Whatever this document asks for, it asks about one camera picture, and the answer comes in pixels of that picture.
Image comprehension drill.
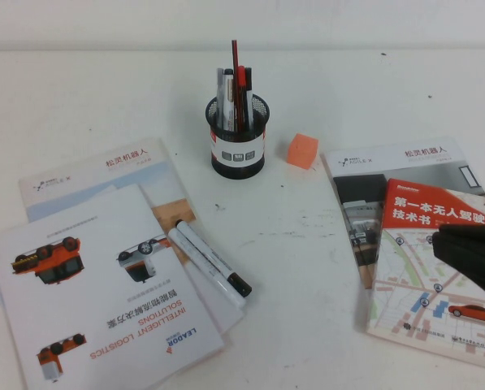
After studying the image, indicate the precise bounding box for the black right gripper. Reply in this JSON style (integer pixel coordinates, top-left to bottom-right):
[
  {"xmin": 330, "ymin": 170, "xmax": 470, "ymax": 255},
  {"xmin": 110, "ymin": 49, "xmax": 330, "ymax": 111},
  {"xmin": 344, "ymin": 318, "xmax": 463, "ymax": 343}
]
[{"xmin": 431, "ymin": 222, "xmax": 485, "ymax": 306}]

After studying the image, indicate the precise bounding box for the black mesh pen holder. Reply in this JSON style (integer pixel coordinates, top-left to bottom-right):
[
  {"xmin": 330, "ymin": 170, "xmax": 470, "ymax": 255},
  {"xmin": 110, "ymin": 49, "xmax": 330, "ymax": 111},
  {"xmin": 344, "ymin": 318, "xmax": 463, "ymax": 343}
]
[{"xmin": 205, "ymin": 93, "xmax": 271, "ymax": 180}]

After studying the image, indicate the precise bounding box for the slim white pen black cap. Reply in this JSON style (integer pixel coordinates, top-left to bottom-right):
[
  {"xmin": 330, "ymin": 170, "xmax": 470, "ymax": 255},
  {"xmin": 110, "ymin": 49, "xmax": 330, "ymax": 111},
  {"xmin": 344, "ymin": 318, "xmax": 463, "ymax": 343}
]
[{"xmin": 244, "ymin": 67, "xmax": 255, "ymax": 129}]

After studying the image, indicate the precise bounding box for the red pen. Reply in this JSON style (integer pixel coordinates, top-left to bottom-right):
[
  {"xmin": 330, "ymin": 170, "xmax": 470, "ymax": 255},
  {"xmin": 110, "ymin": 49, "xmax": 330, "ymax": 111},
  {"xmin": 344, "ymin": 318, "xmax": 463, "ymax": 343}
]
[{"xmin": 236, "ymin": 65, "xmax": 249, "ymax": 128}]

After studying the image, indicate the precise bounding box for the red book with map cover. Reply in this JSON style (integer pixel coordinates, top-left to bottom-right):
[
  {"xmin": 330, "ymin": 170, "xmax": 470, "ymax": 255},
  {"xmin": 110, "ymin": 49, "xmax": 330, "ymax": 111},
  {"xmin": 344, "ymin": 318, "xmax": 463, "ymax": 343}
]
[{"xmin": 366, "ymin": 177, "xmax": 485, "ymax": 373}]

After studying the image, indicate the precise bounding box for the AgileX brochure with room photo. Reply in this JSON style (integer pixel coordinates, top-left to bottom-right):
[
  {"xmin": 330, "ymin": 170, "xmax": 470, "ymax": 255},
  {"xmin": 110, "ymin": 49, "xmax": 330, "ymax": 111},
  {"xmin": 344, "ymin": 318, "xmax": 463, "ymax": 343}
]
[{"xmin": 320, "ymin": 136, "xmax": 485, "ymax": 290}]

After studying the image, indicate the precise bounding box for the orange foam cube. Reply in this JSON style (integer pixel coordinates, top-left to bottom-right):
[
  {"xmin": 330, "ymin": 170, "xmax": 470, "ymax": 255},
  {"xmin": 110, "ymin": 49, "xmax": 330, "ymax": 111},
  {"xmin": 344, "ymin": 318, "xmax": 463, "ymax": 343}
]
[{"xmin": 286, "ymin": 132, "xmax": 319, "ymax": 171}]

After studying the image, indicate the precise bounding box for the white marker with black cap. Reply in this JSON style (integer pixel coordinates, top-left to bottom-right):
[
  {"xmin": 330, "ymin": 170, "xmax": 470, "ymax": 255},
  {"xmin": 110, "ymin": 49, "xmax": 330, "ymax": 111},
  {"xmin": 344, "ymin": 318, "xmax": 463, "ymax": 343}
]
[
  {"xmin": 223, "ymin": 68, "xmax": 237, "ymax": 133},
  {"xmin": 175, "ymin": 219, "xmax": 253, "ymax": 298}
]

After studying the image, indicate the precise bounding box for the red and black pencil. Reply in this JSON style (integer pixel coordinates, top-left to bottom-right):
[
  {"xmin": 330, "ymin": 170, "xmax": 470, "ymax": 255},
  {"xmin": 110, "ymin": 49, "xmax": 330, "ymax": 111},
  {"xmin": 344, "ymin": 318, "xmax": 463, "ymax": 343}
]
[{"xmin": 231, "ymin": 39, "xmax": 247, "ymax": 127}]

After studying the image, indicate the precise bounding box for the AgileX brochure with blue band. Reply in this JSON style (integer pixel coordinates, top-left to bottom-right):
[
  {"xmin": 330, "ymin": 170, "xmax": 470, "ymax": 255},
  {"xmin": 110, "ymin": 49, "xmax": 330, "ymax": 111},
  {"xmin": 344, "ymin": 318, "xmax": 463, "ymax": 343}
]
[{"xmin": 18, "ymin": 136, "xmax": 245, "ymax": 336}]

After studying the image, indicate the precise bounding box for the Leador logistics brochure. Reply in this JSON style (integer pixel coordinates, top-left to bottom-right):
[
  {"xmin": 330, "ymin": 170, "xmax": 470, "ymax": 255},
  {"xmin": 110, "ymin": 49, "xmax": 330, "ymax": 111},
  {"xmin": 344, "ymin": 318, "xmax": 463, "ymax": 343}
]
[{"xmin": 0, "ymin": 183, "xmax": 226, "ymax": 390}]

